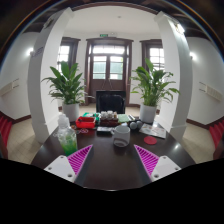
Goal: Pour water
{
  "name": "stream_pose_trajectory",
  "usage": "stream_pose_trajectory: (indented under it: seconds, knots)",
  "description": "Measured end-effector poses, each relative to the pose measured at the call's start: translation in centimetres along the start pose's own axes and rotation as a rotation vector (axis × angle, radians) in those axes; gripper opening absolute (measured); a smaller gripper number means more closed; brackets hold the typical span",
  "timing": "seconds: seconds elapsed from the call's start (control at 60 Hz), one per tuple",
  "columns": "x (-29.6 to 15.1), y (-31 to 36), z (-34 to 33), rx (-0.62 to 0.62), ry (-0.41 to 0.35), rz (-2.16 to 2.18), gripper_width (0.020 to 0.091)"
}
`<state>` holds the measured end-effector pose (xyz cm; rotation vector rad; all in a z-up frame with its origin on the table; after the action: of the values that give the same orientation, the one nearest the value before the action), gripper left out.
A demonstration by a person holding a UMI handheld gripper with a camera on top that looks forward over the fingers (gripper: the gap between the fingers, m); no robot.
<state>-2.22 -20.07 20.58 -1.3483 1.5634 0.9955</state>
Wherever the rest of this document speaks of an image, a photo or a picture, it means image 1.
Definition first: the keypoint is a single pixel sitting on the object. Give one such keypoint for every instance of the grey microphone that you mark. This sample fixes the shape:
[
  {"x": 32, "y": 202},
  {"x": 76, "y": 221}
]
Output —
[
  {"x": 139, "y": 123},
  {"x": 133, "y": 125}
]

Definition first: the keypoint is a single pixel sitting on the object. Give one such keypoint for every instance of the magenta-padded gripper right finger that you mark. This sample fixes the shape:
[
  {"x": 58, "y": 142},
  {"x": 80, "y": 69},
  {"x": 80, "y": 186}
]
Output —
[{"x": 163, "y": 166}]

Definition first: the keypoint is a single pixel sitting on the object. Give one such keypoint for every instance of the black flat device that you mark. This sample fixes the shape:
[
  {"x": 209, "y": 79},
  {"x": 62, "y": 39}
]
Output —
[{"x": 104, "y": 130}]

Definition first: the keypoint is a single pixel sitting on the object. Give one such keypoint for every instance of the green box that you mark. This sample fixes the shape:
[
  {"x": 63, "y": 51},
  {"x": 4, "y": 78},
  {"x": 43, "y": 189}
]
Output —
[{"x": 91, "y": 115}]

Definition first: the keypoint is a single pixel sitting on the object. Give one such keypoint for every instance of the printed paper leaflet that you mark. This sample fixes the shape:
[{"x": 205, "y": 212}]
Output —
[{"x": 153, "y": 130}]

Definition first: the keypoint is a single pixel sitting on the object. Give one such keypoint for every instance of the green cloth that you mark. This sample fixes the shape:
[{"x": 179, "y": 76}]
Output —
[{"x": 123, "y": 118}]

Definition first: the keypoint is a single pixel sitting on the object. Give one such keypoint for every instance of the white wall radiator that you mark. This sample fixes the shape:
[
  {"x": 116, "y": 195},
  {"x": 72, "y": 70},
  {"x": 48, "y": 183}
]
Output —
[
  {"x": 8, "y": 87},
  {"x": 210, "y": 91}
]

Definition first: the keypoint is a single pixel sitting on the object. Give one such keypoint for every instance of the white mug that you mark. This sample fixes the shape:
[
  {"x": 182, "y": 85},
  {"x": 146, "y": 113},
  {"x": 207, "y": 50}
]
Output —
[{"x": 121, "y": 135}]

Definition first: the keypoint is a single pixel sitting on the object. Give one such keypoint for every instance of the dark wooden double door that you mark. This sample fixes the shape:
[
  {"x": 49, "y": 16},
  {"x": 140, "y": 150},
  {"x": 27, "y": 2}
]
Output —
[{"x": 108, "y": 83}]

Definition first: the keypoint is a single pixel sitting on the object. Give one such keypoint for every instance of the dark framed window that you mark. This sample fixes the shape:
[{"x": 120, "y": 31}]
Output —
[
  {"x": 156, "y": 55},
  {"x": 64, "y": 53}
]

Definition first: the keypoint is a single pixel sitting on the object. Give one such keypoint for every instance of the clear bottle with green drink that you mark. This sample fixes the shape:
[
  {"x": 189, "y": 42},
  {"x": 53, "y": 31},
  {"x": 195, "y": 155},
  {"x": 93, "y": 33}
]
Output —
[{"x": 67, "y": 140}]

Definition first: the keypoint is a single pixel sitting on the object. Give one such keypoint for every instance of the red carpeted staircase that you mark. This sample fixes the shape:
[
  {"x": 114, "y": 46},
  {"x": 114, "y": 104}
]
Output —
[
  {"x": 5, "y": 130},
  {"x": 217, "y": 133}
]

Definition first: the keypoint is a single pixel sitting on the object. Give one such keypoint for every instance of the potted plant in white pot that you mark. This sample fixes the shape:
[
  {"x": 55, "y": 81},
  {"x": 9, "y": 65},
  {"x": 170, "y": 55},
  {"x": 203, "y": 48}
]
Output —
[
  {"x": 151, "y": 86},
  {"x": 68, "y": 86}
]

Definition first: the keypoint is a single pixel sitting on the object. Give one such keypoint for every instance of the flat round red coaster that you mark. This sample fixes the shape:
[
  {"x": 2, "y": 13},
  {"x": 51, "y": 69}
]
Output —
[{"x": 150, "y": 140}]

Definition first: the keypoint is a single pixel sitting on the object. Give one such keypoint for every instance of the black chair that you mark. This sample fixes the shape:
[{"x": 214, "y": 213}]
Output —
[{"x": 110, "y": 101}]

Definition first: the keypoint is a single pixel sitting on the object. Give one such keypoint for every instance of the wall lamp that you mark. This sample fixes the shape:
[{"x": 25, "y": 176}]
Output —
[
  {"x": 30, "y": 51},
  {"x": 193, "y": 55}
]

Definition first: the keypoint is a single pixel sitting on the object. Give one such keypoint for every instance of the green exit sign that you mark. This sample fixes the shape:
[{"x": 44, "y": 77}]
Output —
[{"x": 104, "y": 35}]

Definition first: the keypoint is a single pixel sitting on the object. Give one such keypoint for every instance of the red box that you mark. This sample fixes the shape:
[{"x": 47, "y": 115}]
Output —
[{"x": 85, "y": 123}]

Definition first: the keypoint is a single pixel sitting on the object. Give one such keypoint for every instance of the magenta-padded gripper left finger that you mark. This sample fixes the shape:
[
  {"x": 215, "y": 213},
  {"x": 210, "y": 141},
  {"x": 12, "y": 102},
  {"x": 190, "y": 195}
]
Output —
[{"x": 60, "y": 166}]

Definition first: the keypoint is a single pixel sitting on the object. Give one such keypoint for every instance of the wooden tray with jars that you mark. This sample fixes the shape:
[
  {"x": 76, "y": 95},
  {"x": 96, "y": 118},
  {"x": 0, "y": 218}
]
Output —
[{"x": 108, "y": 118}]

